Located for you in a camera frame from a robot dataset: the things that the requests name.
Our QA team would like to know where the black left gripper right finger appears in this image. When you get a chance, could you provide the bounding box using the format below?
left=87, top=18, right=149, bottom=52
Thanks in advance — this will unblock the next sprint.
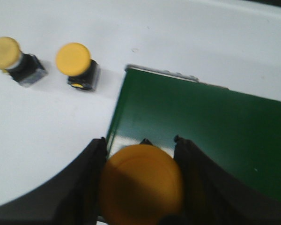
left=174, top=135, right=281, bottom=225

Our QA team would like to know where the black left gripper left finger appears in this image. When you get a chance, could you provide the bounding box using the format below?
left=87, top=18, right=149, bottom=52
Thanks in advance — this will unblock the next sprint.
left=0, top=137, right=107, bottom=225

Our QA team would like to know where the green conveyor belt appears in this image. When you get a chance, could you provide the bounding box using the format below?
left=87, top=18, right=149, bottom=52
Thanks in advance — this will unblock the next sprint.
left=107, top=64, right=281, bottom=202

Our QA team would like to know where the yellow mushroom push button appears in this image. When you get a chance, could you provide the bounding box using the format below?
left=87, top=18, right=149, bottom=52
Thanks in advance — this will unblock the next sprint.
left=0, top=37, right=47, bottom=87
left=55, top=42, right=100, bottom=91
left=98, top=143, right=184, bottom=225

